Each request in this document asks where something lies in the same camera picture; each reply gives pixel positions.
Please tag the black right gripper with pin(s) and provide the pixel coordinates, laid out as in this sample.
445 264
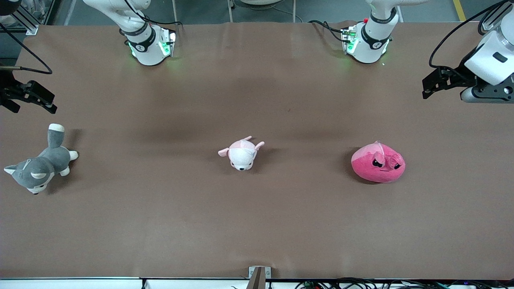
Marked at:
6 85

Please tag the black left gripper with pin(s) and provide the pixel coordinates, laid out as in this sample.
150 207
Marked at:
460 78

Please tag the round hot pink plush toy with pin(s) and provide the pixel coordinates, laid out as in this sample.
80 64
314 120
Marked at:
369 168

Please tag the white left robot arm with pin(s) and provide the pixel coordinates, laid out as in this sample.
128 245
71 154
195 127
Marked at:
375 44

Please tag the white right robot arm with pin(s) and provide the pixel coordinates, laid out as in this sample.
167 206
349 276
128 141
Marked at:
146 52

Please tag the grey white husky plush toy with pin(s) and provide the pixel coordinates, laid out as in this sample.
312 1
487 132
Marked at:
40 168

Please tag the pale pink white plush toy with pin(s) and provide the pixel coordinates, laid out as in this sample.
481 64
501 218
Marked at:
241 156

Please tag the thin grey metal leg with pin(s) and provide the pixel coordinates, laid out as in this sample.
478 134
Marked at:
294 10
229 10

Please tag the white round stand base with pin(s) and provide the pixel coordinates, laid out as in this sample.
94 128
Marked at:
261 2

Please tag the brown table cover sheet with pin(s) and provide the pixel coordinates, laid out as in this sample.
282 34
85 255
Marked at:
257 220

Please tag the white table edge rail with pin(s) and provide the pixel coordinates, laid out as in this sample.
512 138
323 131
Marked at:
80 284

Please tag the metal table edge bracket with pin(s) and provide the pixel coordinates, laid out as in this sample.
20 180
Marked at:
259 277

